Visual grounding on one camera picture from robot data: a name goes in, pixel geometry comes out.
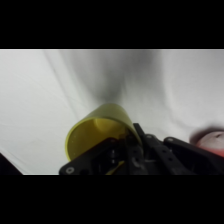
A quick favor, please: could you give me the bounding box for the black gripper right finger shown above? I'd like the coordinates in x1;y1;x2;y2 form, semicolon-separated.
132;122;224;176

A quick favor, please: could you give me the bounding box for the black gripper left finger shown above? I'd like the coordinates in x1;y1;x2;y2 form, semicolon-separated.
58;134;148;176

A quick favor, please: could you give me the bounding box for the yellow plastic cup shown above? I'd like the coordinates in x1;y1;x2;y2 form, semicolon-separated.
64;102;145;176

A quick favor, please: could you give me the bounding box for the red ball toy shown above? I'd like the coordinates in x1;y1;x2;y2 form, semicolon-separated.
189;129;224;158

